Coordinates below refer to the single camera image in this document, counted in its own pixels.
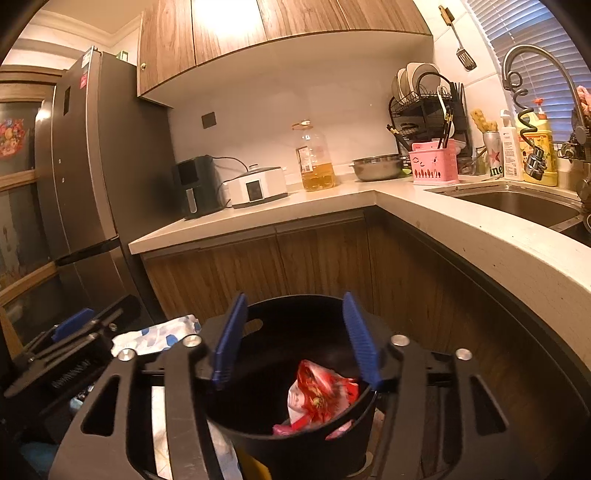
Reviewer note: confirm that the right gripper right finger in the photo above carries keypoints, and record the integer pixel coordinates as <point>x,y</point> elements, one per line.
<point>370,337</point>

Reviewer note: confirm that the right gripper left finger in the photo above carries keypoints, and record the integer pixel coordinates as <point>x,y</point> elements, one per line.
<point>221,336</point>

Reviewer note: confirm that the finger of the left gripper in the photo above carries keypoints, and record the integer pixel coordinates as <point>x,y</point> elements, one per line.
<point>81,325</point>

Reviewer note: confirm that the red white snack bag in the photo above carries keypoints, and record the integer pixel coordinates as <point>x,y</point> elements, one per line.
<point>317,396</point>

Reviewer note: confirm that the black trash bin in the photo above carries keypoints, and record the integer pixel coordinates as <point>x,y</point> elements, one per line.
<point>278,334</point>

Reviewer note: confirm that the steel kitchen faucet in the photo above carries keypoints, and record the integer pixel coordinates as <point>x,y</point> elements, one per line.
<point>514,83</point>

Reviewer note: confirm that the wooden glass door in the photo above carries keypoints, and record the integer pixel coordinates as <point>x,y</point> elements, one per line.
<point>28,289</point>

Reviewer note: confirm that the wooden lower cabinets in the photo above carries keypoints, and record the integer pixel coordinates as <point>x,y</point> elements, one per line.
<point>421,289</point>

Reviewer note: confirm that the floral blue white tablecloth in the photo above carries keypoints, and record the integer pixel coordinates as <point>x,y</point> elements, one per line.
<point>155,339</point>

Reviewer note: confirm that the black air fryer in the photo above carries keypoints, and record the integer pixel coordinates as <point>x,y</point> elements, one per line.
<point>196,184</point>

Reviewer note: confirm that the white rice cooker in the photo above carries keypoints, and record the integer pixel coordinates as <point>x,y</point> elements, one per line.
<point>257,186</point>

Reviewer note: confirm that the steel bowl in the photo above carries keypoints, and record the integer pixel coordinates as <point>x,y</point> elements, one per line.
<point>378,168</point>

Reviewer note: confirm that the dark steel refrigerator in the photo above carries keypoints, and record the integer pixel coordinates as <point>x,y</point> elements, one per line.
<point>105,179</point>

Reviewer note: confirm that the cooking oil bottle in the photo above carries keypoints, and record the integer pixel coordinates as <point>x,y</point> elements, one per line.
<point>311,148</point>

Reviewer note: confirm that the pink utensil basket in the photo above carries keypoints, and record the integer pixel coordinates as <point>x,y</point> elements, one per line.
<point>433,165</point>

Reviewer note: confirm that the white dispenser bottle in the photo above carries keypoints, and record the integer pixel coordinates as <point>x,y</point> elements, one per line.
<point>513,162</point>

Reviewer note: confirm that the steel sink basin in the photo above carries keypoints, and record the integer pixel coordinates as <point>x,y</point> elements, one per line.
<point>548,208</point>

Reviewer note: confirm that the beer can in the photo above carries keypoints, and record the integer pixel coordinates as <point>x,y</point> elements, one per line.
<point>494,153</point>

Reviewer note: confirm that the black dish rack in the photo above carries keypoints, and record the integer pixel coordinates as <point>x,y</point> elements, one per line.
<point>422,102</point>

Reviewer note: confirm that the yellow detergent bottle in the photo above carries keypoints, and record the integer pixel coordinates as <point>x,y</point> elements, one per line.
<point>545,147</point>

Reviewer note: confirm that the hanging slotted spatula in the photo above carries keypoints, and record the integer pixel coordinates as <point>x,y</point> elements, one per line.
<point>462,54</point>

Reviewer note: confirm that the wooden upper cabinet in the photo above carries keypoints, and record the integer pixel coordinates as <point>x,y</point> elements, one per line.
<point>176,36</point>

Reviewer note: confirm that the window blinds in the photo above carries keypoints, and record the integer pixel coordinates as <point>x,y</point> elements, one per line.
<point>510,23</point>

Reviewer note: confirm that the wall power socket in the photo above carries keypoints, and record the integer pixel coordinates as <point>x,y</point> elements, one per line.
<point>208,120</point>

